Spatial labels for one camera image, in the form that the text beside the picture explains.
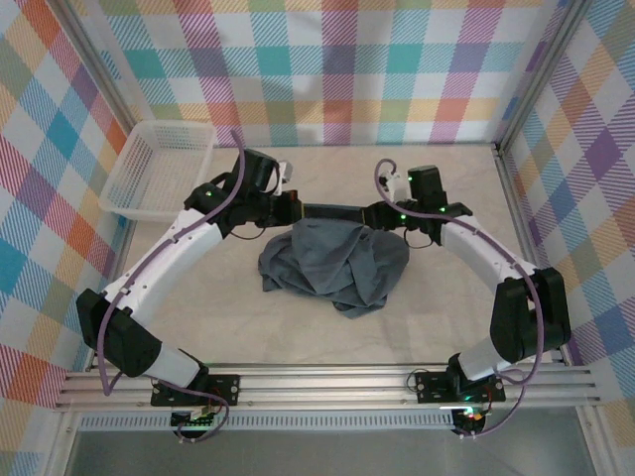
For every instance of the grey t-shirt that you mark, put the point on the grey t-shirt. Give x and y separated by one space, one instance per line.
322 258

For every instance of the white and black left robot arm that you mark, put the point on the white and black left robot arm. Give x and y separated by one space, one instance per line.
164 253

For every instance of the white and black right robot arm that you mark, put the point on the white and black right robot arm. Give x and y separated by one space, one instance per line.
476 248

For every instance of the white plastic mesh basket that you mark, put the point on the white plastic mesh basket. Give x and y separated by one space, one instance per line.
149 168

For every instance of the circuit board with yellow part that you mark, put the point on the circuit board with yellow part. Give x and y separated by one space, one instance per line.
471 419

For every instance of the green-lit circuit board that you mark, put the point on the green-lit circuit board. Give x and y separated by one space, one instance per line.
191 420

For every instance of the aluminium side rail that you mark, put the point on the aluminium side rail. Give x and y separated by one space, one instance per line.
511 188

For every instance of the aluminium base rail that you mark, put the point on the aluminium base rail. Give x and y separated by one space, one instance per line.
322 387

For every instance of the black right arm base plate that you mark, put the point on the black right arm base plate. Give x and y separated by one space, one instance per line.
431 387

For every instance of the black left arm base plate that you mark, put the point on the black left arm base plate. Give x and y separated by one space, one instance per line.
223 389

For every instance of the aluminium frame post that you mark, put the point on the aluminium frame post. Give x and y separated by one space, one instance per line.
96 64
543 64

